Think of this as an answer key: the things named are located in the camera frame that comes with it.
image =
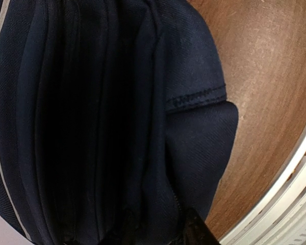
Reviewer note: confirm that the front aluminium rail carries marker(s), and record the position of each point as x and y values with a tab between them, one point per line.
280	215

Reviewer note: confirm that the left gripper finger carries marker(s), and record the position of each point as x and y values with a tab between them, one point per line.
193	230

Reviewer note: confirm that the navy blue student backpack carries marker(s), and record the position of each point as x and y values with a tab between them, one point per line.
113	120

